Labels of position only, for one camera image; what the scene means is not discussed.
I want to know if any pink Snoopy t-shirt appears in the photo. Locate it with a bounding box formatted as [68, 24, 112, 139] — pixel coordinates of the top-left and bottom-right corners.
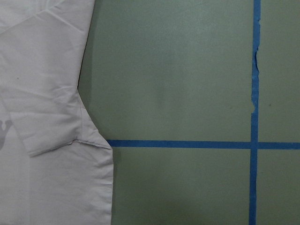
[0, 0, 113, 225]

